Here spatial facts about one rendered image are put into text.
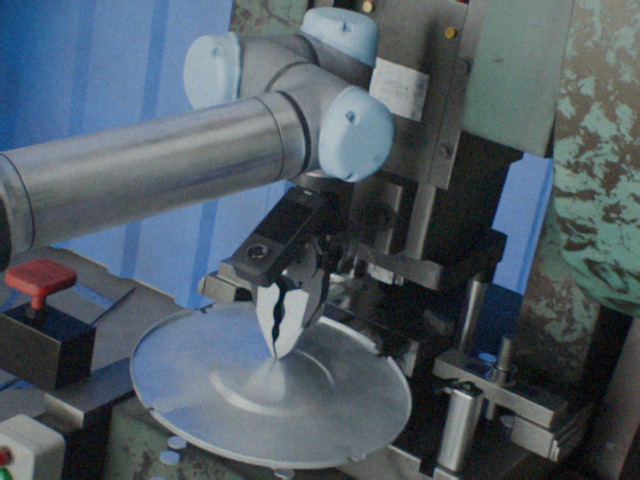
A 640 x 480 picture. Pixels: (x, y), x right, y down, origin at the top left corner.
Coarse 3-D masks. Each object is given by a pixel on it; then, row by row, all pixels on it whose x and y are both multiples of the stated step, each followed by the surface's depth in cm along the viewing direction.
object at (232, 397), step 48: (144, 336) 143; (192, 336) 146; (240, 336) 147; (336, 336) 151; (144, 384) 136; (192, 384) 138; (240, 384) 138; (288, 384) 140; (336, 384) 142; (384, 384) 144; (192, 432) 131; (240, 432) 132; (288, 432) 133; (336, 432) 135; (384, 432) 136
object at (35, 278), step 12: (24, 264) 162; (36, 264) 162; (48, 264) 162; (60, 264) 163; (12, 276) 158; (24, 276) 159; (36, 276) 159; (48, 276) 159; (60, 276) 160; (72, 276) 161; (24, 288) 158; (36, 288) 157; (48, 288) 158; (60, 288) 159; (36, 300) 161
